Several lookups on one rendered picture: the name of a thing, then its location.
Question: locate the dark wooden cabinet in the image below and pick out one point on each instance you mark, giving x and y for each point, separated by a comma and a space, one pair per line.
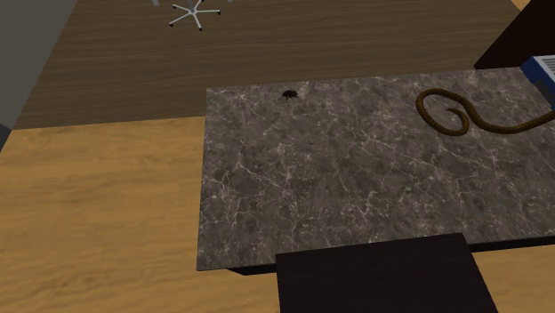
520, 34

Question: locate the dark robot stand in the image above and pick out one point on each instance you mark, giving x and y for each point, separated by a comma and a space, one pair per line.
381, 277

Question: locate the brown toy snake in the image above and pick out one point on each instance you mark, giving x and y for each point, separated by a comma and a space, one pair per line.
470, 117

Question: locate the black beetle figure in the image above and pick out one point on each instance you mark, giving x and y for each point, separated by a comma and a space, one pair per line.
289, 94

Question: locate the blue and white box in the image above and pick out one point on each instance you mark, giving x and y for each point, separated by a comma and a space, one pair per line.
542, 71

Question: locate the white office chair base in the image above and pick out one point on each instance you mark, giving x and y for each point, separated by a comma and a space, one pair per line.
193, 13

